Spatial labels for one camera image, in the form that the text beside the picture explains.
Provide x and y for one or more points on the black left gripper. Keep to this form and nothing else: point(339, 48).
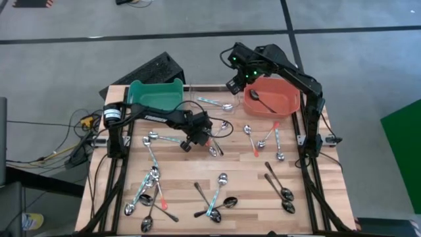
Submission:
point(197, 126)

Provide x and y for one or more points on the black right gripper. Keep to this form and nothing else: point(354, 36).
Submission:
point(245, 62)

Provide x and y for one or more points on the black metal spoon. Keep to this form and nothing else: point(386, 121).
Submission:
point(217, 217)
point(254, 94)
point(287, 195)
point(144, 199)
point(219, 152)
point(146, 224)
point(231, 201)
point(288, 207)

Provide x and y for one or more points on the small round tan object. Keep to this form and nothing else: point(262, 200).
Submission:
point(261, 143)

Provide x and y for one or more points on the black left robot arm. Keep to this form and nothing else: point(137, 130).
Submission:
point(158, 118)

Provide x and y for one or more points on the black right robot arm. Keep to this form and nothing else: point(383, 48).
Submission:
point(296, 77)

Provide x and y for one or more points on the clear plastic bin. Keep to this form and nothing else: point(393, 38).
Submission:
point(213, 89)

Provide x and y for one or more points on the green plastic bin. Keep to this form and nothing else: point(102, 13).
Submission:
point(154, 97)

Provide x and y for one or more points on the orange plastic bin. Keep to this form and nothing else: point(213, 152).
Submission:
point(283, 98)

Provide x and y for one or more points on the black perforated foam box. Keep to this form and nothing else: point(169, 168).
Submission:
point(154, 69)

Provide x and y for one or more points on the black floor device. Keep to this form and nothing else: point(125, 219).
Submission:
point(123, 1)

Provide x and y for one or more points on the green board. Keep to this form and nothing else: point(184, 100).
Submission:
point(404, 148)

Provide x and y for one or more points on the yellow blue object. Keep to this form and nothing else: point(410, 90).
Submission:
point(33, 221)

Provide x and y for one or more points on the hazard striped black mat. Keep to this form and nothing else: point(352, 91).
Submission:
point(31, 3)

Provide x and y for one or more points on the black frame crossbar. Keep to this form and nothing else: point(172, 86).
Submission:
point(241, 86)

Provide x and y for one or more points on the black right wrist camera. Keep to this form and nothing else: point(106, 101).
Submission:
point(233, 87)

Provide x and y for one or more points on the black aluminium frame rail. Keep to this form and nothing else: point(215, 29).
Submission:
point(313, 204)
point(118, 184)

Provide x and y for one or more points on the black diagonal frame brace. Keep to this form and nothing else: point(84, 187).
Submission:
point(104, 205)
point(325, 200)

